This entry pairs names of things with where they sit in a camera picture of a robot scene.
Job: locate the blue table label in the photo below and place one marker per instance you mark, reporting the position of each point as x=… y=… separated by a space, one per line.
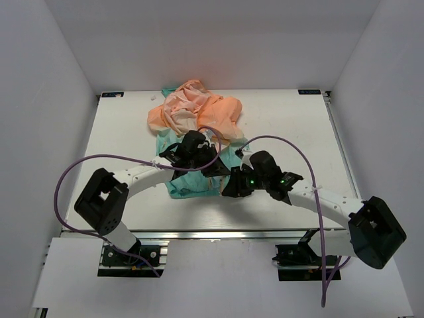
x=309 y=91
x=112 y=94

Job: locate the left blue table label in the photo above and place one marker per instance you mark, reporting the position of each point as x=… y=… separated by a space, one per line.
x=112 y=94

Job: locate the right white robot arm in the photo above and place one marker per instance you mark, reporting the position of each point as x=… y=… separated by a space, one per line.
x=370 y=231

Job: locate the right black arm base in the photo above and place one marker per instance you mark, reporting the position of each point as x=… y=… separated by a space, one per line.
x=297 y=262

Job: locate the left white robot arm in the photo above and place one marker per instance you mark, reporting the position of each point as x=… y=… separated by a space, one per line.
x=102 y=201

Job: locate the orange and teal jacket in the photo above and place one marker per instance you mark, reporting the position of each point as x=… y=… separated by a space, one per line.
x=190 y=107

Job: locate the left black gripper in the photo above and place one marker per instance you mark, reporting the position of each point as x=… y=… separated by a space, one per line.
x=218 y=168

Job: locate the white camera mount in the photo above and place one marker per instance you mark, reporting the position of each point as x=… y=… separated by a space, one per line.
x=210 y=136
x=244 y=156

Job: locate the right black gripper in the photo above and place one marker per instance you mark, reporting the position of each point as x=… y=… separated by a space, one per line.
x=234 y=187

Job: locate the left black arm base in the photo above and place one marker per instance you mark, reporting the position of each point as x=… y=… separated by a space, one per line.
x=116 y=265

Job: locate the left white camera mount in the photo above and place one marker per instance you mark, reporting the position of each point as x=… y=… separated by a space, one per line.
x=210 y=136

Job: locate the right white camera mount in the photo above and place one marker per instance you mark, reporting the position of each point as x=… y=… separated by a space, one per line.
x=244 y=156

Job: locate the right blue table label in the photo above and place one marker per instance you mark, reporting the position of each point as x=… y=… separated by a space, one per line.
x=309 y=91

